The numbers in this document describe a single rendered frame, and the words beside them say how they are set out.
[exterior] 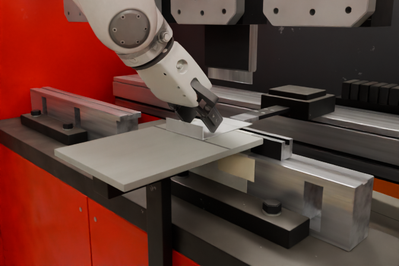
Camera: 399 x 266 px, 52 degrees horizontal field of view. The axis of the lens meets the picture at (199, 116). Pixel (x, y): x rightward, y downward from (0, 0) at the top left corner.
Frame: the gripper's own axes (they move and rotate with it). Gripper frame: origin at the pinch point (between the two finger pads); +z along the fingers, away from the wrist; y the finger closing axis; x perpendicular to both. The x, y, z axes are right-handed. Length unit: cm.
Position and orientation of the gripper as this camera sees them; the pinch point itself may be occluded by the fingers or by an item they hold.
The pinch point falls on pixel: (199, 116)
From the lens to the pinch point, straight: 68.4
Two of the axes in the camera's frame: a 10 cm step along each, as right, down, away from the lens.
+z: 4.7, 6.3, 6.2
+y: -7.0, -1.7, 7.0
